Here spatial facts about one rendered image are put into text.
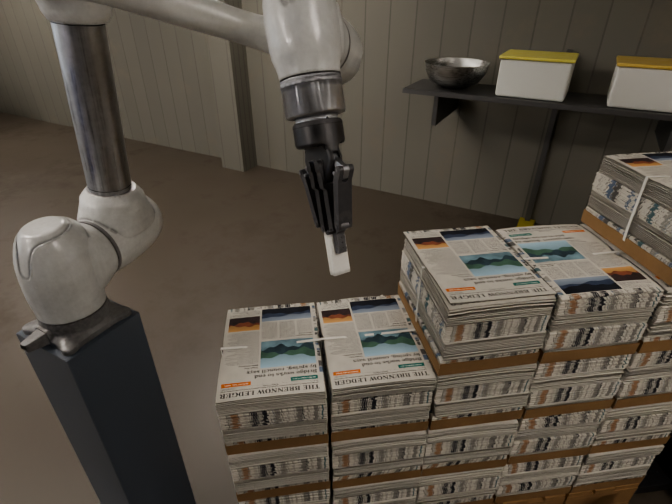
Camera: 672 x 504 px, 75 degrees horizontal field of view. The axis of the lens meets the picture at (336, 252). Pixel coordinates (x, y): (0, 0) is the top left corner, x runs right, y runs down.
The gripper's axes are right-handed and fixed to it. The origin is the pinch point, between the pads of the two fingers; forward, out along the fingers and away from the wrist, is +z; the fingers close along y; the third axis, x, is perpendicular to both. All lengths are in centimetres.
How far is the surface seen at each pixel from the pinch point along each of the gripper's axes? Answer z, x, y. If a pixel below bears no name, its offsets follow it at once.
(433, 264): 19, -46, 29
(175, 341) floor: 75, 4, 193
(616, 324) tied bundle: 40, -81, 0
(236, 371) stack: 38, 7, 52
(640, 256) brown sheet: 25, -94, 0
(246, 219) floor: 30, -88, 305
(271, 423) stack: 52, 3, 44
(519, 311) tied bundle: 30, -54, 9
